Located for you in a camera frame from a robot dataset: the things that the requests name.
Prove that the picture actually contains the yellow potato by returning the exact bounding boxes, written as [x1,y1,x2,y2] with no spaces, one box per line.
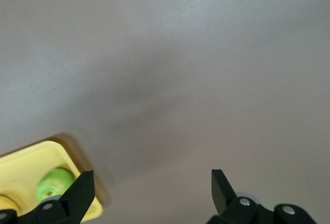
[0,195,17,211]

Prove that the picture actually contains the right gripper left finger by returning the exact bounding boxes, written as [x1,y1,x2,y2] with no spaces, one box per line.
[16,170,95,224]

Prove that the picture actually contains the green apple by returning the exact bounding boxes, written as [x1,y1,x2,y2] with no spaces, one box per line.
[35,167,74,201]

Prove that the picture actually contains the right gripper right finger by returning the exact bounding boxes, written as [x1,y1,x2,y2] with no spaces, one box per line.
[208,169,278,224]

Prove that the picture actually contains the yellow plastic tray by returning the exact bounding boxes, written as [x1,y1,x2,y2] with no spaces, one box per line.
[0,140,104,222]

